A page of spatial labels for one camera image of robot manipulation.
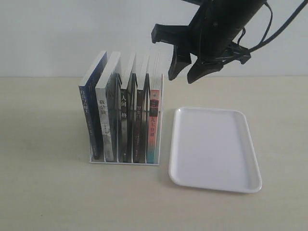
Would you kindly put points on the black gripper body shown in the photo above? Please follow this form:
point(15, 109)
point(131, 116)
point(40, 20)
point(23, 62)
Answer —
point(229, 14)

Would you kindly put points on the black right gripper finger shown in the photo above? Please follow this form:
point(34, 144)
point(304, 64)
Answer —
point(176, 65)

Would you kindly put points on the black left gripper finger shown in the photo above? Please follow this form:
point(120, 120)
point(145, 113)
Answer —
point(202, 68)

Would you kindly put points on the pink teal spine book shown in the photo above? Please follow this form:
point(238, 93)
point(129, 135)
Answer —
point(155, 78)

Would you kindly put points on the black spine book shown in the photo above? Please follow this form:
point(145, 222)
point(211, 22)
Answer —
point(124, 99)

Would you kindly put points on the blue spine book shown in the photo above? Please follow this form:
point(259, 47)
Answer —
point(89, 102)

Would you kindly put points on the dark brown spine book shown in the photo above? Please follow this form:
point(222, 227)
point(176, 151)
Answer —
point(138, 153)

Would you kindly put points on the white grey spine book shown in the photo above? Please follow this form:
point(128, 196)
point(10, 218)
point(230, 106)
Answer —
point(105, 93)

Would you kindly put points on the white plastic tray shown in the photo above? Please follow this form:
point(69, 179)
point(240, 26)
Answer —
point(212, 149)

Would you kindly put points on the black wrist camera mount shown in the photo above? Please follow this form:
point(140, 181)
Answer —
point(168, 33)

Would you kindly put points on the white wire book rack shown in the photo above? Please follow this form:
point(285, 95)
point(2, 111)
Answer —
point(131, 121)

